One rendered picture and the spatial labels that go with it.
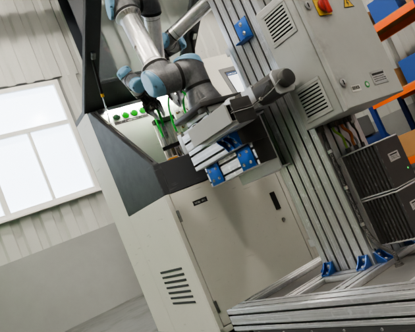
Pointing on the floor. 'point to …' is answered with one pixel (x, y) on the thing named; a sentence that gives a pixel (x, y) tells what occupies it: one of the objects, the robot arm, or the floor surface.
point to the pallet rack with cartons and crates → (390, 20)
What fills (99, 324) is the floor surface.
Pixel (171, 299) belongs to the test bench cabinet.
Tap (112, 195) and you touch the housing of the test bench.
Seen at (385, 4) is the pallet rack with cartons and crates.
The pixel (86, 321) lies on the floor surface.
